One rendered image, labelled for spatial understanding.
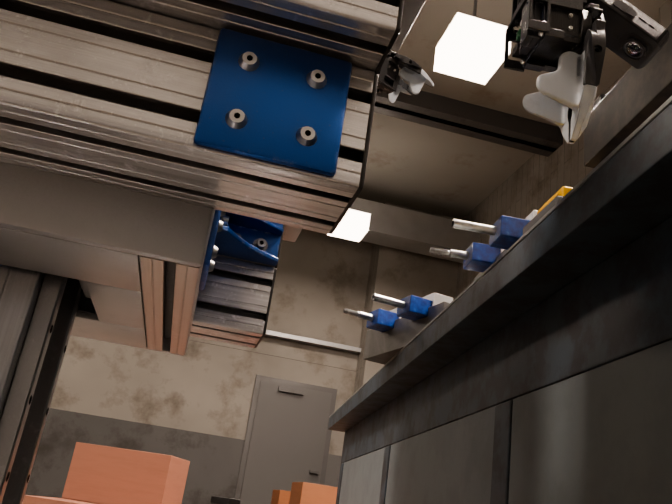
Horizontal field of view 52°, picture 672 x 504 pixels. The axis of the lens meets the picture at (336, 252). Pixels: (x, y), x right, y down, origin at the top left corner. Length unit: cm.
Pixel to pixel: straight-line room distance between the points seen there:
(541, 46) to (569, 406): 37
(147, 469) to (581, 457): 339
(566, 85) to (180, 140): 43
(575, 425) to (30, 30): 51
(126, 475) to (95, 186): 345
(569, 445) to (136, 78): 46
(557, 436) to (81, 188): 46
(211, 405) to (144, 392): 88
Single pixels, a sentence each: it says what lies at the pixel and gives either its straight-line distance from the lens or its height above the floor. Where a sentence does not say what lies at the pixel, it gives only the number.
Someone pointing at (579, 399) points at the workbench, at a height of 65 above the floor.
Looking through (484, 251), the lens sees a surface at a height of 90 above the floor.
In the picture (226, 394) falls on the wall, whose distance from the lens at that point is 952.
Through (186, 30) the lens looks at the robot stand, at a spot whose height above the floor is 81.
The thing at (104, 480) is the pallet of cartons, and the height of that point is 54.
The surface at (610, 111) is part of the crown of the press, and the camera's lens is 254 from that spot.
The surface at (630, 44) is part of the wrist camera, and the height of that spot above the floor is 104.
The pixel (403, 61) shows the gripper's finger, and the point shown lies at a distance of 153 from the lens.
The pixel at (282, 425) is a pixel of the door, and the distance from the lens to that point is 952.
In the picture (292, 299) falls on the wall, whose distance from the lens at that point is 989.
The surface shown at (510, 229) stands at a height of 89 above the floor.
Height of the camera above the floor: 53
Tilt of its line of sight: 21 degrees up
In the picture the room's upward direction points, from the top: 8 degrees clockwise
